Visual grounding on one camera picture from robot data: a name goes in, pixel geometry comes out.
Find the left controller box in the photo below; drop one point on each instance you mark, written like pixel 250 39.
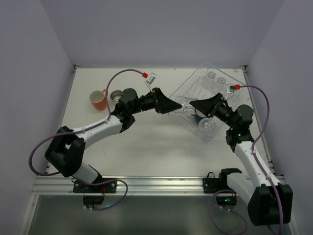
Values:
pixel 92 201

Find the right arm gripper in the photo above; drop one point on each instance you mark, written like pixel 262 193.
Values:
pixel 215 106

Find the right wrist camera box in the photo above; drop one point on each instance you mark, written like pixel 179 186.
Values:
pixel 230 89

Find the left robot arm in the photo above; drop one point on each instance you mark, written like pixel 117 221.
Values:
pixel 67 148

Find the clear ribbed glass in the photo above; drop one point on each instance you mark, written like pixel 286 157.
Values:
pixel 207 126

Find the right controller box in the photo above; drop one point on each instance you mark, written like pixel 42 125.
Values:
pixel 228 202

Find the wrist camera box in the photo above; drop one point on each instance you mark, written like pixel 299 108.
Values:
pixel 230 89
pixel 149 78

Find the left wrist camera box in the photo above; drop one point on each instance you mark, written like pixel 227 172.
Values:
pixel 149 78

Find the controller box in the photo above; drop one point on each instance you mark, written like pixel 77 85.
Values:
pixel 92 201
pixel 228 202

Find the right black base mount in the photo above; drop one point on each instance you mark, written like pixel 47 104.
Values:
pixel 212 184

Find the clear faceted glass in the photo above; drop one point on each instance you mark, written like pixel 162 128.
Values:
pixel 188 109

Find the blue ceramic mug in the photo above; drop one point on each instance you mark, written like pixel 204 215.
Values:
pixel 198 117

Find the aluminium mounting rail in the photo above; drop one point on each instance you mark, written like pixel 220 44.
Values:
pixel 137 186

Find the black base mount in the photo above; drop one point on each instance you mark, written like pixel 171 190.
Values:
pixel 212 184
pixel 101 185

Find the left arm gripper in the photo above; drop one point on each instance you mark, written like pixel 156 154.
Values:
pixel 156 100

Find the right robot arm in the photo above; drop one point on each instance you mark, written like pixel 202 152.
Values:
pixel 268 201

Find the white wire dish rack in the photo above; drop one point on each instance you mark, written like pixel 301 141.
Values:
pixel 196 88

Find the steel tumbler with cork band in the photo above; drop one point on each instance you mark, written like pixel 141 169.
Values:
pixel 115 95

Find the orange mug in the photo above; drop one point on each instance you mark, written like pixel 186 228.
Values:
pixel 97 99

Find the clear glass at rack back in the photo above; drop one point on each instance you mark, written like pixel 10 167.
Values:
pixel 210 77

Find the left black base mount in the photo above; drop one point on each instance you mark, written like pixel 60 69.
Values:
pixel 101 185

